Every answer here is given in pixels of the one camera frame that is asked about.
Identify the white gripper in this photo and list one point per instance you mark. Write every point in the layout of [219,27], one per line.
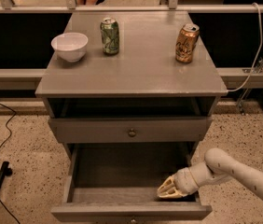
[185,180]

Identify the grey drawer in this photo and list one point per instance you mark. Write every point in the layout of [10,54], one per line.
[117,183]
[124,130]

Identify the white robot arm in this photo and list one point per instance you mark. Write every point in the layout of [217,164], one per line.
[217,167]

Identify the grey top drawer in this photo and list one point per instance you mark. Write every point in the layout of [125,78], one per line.
[124,130]

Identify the grey wooden drawer cabinet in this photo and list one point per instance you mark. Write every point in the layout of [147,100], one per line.
[143,81]

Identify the orange soda can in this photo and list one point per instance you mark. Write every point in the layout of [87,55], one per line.
[186,42]

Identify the green soda can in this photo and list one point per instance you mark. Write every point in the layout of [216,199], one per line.
[110,36]

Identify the white ceramic bowl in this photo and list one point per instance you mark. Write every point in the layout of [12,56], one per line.
[70,46]

